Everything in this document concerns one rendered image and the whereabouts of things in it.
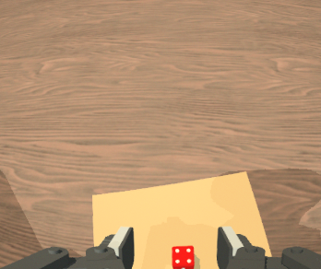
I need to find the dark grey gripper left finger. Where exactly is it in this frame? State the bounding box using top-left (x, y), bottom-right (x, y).
top-left (0, 227), bottom-right (135, 269)

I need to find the pale yellow mat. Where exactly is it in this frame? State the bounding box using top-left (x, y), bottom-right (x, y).
top-left (92, 172), bottom-right (272, 269)

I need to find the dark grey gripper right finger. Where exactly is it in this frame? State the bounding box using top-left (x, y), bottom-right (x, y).
top-left (217, 227), bottom-right (321, 269)

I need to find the red die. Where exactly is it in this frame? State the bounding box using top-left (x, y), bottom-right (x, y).
top-left (172, 246), bottom-right (195, 269)

